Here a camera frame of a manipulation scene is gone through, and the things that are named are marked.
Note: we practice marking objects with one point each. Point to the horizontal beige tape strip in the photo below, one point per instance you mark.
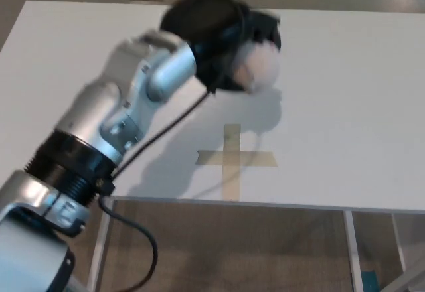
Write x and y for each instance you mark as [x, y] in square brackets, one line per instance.
[262, 159]

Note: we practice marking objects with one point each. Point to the white metal table leg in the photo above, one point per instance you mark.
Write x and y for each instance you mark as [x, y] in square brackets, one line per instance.
[99, 249]
[354, 252]

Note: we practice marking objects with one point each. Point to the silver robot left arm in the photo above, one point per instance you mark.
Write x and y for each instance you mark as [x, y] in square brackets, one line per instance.
[99, 106]

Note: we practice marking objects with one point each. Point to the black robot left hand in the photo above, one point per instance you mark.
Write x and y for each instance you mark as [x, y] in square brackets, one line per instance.
[206, 20]

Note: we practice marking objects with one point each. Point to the teal floor object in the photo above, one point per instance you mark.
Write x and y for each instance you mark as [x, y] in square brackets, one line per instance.
[370, 282]

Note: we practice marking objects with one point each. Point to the pink dumpling plush toy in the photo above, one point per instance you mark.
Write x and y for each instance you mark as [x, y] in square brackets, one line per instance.
[260, 66]

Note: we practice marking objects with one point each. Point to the thin white table leg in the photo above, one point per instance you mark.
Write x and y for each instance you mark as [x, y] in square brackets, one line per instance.
[400, 245]

